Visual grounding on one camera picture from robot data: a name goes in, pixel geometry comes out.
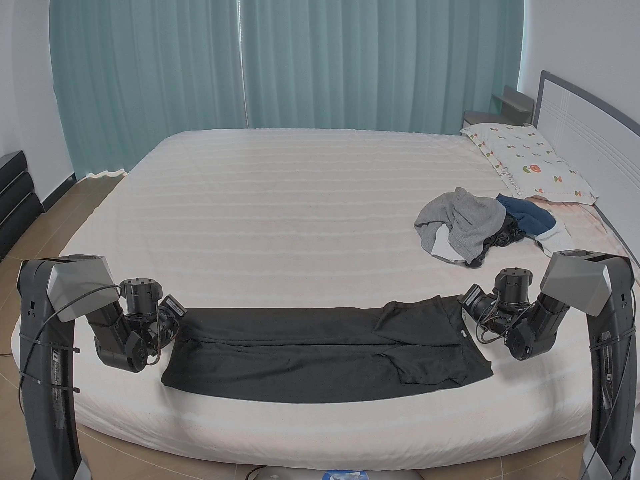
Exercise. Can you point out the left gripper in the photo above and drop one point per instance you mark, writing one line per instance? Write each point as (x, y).
(174, 309)

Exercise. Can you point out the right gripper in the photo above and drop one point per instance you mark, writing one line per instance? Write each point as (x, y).
(477, 300)

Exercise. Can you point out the black T-shirt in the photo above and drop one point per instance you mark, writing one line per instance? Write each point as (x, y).
(310, 353)

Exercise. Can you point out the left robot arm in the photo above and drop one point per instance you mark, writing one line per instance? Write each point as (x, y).
(55, 288)

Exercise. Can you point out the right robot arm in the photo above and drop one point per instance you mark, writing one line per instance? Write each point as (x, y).
(595, 288)

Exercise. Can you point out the pile of clothes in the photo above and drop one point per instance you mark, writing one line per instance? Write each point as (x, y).
(470, 218)

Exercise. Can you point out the bed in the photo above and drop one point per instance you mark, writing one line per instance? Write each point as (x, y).
(300, 208)

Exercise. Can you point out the white printed pillow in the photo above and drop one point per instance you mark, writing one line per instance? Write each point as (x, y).
(530, 163)

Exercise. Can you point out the black chest of drawers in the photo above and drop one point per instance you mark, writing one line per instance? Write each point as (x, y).
(15, 193)

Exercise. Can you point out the grey bedside table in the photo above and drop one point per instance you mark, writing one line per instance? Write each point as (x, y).
(515, 103)

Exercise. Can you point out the blue-green curtain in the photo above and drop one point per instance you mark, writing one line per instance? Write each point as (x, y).
(150, 68)
(380, 48)

